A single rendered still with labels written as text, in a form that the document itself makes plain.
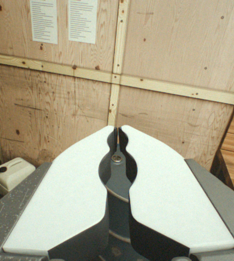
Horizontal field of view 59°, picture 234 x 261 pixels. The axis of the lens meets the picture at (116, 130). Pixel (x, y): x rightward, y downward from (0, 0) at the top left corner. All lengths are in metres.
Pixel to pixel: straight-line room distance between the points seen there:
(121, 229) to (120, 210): 0.13
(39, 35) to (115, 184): 1.26
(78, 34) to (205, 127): 1.17
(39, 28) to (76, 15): 0.32
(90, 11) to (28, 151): 1.45
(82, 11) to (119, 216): 1.34
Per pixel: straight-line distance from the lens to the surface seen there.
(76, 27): 1.68
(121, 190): 1.13
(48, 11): 1.77
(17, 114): 2.18
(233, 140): 1.69
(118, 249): 1.37
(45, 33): 1.80
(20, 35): 1.93
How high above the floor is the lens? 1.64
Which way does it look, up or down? 28 degrees down
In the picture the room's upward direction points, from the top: 7 degrees clockwise
